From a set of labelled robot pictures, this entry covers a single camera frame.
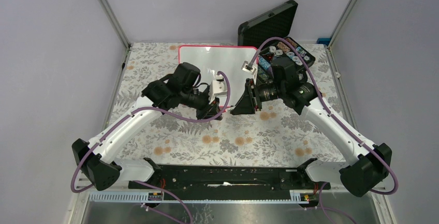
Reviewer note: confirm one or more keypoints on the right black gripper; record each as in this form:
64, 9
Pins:
250, 100

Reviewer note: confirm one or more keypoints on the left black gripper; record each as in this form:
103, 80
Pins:
210, 110

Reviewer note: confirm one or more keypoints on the pink framed whiteboard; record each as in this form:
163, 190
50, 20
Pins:
207, 62

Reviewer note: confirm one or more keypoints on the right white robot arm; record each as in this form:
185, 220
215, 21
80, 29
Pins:
366, 164

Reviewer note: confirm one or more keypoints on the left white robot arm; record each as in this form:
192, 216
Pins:
174, 95

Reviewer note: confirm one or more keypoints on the open black chip case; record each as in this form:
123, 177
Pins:
276, 22

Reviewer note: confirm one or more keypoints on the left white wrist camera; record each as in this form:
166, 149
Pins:
217, 88

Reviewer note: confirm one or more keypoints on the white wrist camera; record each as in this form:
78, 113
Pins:
217, 88
249, 68

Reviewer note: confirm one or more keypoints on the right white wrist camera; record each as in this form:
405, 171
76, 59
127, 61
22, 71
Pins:
249, 68

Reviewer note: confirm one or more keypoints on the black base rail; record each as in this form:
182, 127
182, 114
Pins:
233, 183

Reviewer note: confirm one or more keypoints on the blue object behind frame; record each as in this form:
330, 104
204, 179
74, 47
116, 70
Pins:
324, 41

